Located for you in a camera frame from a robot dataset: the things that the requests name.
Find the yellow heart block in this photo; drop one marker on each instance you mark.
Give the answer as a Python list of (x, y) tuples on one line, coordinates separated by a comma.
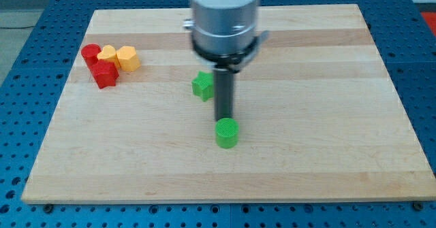
[(108, 53)]

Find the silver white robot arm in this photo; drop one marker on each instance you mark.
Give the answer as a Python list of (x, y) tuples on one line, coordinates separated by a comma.
[(223, 32)]

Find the red cylinder block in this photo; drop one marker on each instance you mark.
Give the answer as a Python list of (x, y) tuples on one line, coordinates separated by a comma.
[(89, 54)]

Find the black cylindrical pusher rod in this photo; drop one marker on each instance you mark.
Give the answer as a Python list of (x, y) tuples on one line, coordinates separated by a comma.
[(223, 83)]

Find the green star block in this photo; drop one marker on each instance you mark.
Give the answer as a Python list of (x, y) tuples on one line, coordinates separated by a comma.
[(202, 86)]

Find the yellow hexagon block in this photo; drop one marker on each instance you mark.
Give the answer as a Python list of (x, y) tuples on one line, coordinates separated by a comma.
[(128, 58)]

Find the red star block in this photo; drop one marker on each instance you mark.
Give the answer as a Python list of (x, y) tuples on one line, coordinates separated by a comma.
[(104, 73)]

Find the green cylinder block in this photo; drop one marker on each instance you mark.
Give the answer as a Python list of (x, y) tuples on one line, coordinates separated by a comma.
[(226, 132)]

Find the wooden board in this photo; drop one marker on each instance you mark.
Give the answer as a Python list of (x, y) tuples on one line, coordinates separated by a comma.
[(319, 120)]

